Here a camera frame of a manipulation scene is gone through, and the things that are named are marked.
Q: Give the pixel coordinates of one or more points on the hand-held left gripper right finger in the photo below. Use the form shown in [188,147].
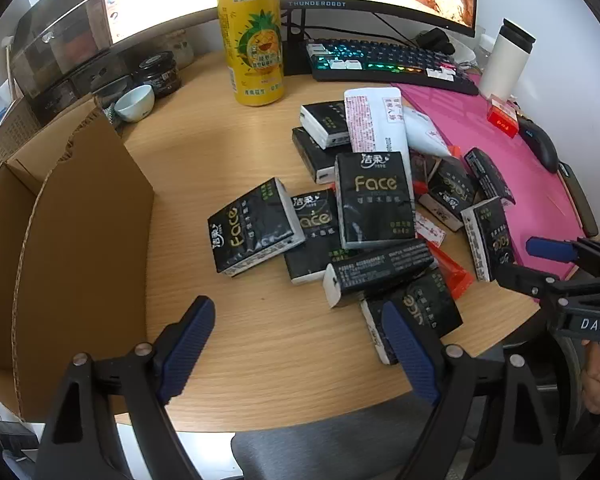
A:
[410,355]

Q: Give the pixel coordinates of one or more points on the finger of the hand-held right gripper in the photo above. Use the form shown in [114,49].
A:
[550,249]
[522,277]

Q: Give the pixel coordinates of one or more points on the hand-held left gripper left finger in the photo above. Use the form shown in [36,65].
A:
[190,345]

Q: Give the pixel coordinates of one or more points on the brown cardboard box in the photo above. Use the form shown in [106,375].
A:
[80,260]

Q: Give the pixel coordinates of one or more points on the pile of black tissue packs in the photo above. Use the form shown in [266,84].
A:
[375,205]

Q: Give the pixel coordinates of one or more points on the wooden desktop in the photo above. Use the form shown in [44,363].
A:
[205,155]

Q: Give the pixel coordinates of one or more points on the person's right hand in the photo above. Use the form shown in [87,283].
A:
[597,385]

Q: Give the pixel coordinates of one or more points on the dark wrist rest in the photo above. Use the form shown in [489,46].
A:
[577,200]

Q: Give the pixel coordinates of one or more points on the black computer mouse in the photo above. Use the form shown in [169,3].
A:
[540,145]

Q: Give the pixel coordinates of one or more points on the white red stick sachet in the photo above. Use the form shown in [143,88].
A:
[430,227]

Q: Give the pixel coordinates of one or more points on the small red box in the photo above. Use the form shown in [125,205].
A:
[502,120]

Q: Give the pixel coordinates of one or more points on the pink desk mat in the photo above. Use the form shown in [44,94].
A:
[480,125]

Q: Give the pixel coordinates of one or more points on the white tissue pack red print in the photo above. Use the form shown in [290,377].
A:
[425,132]
[372,120]

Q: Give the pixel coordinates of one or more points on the white tumbler black lid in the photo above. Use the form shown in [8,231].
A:
[505,65]

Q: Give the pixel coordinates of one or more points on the black backlit keyboard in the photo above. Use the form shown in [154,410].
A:
[380,60]

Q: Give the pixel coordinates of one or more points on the black glass jar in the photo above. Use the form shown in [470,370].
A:
[157,75]

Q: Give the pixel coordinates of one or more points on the yellow pineapple drink can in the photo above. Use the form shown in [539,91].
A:
[252,45]

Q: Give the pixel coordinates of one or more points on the clear storage drawer unit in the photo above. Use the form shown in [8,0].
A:
[55,50]

